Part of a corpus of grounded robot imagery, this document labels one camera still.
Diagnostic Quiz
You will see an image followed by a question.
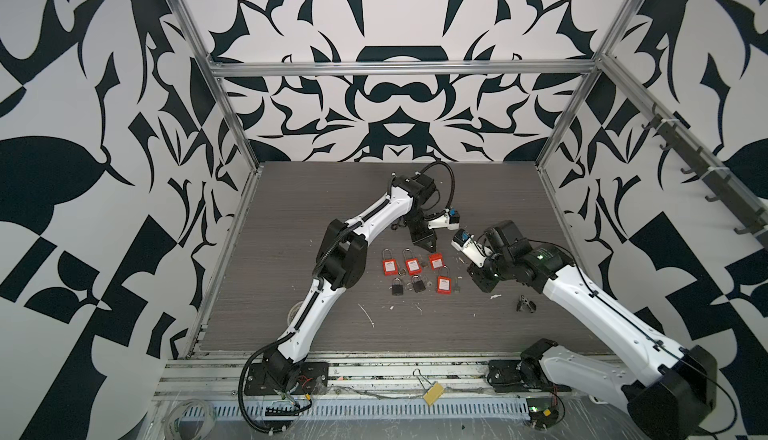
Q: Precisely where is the red padlock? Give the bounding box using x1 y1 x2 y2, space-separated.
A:
402 248 423 276
428 252 445 271
382 248 399 276
436 266 453 295

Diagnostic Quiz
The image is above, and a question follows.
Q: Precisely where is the small black padlock front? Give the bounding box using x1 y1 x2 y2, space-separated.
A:
410 275 426 293

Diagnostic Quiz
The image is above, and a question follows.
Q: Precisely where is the small black padlock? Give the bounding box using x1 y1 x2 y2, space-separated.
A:
410 275 426 293
391 277 405 296

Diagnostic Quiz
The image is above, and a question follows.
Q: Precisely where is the red padlock front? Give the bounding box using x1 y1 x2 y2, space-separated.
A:
436 266 453 295

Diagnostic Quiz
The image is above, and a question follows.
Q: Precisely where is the small black padlock back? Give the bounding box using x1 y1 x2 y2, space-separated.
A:
391 277 405 296

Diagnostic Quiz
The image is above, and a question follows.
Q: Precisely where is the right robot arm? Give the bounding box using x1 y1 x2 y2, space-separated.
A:
452 220 717 439

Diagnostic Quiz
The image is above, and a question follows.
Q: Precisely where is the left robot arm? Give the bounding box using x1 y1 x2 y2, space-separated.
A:
262 172 437 391

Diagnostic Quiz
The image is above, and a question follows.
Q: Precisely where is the black key bunch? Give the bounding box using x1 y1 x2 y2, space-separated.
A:
516 295 537 313

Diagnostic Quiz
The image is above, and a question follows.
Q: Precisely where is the small electronics board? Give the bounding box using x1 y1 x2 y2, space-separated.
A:
527 395 566 431

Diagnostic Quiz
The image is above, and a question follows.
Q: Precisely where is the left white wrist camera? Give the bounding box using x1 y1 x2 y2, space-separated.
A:
427 208 460 231

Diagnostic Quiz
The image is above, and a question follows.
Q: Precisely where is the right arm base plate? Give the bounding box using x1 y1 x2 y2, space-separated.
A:
486 359 572 393

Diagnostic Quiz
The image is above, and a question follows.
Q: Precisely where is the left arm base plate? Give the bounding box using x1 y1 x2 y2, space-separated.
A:
243 362 330 396

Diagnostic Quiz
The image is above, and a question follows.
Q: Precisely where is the black coat hook rail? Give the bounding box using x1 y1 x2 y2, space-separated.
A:
643 104 767 249

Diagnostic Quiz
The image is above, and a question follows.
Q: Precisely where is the white slotted cable duct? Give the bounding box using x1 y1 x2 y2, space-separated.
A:
212 397 529 421

